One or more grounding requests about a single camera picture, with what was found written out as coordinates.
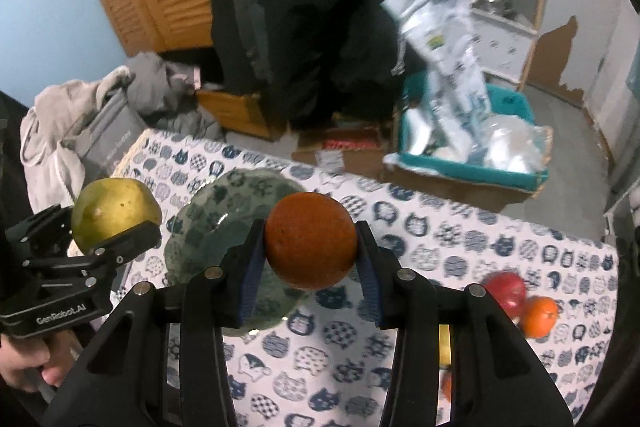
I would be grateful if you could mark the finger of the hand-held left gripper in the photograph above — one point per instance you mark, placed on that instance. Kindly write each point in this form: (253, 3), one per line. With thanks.
(135, 237)
(40, 229)

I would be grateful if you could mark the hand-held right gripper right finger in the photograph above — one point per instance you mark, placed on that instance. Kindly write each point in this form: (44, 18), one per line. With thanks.
(367, 277)

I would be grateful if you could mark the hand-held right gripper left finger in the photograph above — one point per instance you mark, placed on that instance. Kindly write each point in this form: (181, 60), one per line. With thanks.
(252, 272)

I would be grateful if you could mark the yellow-green pear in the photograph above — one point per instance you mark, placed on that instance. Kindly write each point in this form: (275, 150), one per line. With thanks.
(444, 347)
(112, 214)

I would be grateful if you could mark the large orange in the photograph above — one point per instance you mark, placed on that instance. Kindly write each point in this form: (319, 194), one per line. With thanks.
(310, 242)

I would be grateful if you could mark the green patterned plate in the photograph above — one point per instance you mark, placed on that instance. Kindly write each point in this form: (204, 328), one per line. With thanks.
(200, 227)

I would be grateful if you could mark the small orange with stem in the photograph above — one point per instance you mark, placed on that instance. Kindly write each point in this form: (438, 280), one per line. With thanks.
(540, 317)

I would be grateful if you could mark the person's left hand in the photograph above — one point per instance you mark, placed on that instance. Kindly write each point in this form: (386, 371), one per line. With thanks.
(25, 364)

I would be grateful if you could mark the white towel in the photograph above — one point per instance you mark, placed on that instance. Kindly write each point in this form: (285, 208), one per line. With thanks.
(45, 147)

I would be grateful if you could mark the cat print tablecloth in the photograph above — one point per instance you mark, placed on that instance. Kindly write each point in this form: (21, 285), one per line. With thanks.
(450, 227)

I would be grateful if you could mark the grey printed bag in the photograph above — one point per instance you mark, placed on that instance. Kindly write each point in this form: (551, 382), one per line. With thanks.
(107, 127)

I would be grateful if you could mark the flat cardboard box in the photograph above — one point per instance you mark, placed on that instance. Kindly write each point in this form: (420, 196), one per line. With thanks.
(345, 149)

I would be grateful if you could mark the red apple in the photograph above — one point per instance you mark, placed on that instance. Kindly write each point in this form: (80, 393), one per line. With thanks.
(505, 289)

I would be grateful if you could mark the grey garment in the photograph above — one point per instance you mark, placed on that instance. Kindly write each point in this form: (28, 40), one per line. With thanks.
(165, 92)

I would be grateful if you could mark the low wooden cabinet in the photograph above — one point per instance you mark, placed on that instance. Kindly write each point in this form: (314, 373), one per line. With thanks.
(235, 109)

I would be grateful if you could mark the small pink item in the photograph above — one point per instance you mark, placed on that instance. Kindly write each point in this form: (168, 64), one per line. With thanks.
(192, 79)

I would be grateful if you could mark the clear plastic bag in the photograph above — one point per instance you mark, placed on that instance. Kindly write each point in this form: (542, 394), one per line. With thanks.
(515, 142)

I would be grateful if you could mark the teal plastic bin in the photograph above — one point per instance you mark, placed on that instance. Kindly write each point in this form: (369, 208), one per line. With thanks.
(510, 99)

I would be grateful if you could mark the white printed storage box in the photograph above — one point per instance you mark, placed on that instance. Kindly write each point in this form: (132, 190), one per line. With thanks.
(505, 42)

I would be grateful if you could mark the black hanging coat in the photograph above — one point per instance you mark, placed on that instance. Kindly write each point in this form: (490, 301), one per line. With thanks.
(320, 7)

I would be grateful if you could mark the dark metal pan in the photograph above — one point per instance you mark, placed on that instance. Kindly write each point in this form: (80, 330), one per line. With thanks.
(492, 2)

